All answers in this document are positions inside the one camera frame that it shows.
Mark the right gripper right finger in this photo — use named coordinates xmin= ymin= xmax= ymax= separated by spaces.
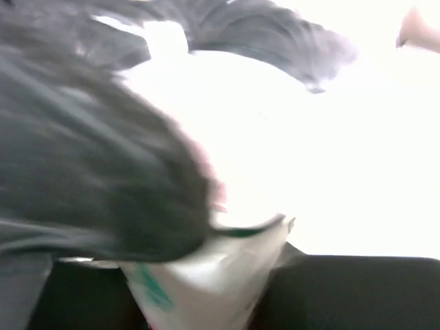
xmin=92 ymin=1 xmax=358 ymax=94

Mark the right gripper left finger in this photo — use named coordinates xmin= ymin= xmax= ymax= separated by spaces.
xmin=1 ymin=1 xmax=212 ymax=329

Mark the red label clear bottle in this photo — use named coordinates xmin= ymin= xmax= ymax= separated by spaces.
xmin=64 ymin=215 xmax=294 ymax=330

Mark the orange plastic bin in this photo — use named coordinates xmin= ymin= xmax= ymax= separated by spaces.
xmin=395 ymin=6 xmax=439 ymax=54

